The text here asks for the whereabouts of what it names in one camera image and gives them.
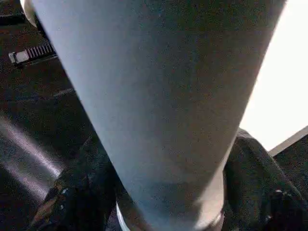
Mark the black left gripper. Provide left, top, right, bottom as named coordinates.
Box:
left=0, top=0, right=58, bottom=68

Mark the white plastic table leg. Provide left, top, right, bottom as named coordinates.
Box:
left=31, top=0, right=287, bottom=231

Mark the black table mat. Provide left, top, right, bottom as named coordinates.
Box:
left=0, top=55, right=308, bottom=231

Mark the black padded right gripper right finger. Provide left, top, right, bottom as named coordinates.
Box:
left=221, top=128, right=308, bottom=231

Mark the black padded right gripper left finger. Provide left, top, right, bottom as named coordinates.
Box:
left=33, top=134, right=121, bottom=231

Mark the white plastic table top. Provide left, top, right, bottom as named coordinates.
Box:
left=115, top=0, right=308, bottom=231

